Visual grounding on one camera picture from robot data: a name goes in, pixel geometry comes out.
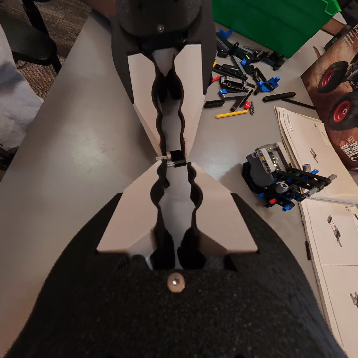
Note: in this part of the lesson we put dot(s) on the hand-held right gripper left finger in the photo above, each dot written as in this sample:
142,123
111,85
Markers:
131,221

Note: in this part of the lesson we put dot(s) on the small red lego piece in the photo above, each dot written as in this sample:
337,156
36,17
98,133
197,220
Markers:
246,105

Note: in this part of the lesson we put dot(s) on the pile of lego beams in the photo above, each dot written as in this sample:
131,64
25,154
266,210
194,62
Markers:
235,81

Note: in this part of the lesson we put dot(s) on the partly built lego truck chassis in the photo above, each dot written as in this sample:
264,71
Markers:
265,170

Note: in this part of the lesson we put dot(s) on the black office chair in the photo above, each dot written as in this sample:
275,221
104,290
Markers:
30,44

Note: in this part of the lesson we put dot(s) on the blue lego bracket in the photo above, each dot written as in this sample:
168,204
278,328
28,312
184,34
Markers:
265,85

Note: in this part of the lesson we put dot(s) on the long black lego bar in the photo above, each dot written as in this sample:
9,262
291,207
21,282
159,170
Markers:
278,96

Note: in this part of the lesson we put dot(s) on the lego set box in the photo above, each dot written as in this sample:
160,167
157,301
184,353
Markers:
335,98

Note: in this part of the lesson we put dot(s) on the green plastic bin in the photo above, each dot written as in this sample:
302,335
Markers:
265,22

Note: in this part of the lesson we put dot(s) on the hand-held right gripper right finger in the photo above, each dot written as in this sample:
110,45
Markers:
223,221

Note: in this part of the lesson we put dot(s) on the white instruction booklet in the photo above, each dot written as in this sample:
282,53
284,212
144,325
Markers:
307,134

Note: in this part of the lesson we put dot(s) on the yellow lego axle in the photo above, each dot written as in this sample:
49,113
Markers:
232,114

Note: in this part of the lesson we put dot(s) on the small black lego connector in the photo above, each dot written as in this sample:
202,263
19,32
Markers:
166,183

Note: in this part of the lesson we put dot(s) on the black lego connector grey axles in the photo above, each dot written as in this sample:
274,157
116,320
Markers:
176,158

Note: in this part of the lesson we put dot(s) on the long thin black axle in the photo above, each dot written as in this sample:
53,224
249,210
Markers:
299,104

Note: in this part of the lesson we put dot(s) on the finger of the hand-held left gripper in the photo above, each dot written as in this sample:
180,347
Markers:
193,84
141,89

